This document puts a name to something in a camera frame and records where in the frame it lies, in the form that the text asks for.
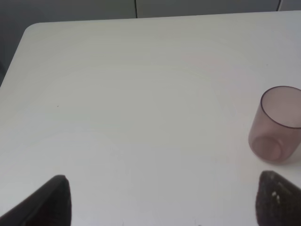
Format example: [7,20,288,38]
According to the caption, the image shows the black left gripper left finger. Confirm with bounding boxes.
[0,175,72,226]

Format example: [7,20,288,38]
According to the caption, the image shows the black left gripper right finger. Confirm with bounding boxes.
[255,170,301,226]

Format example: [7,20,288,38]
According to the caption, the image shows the pink translucent plastic cup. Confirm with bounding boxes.
[248,86,301,163]

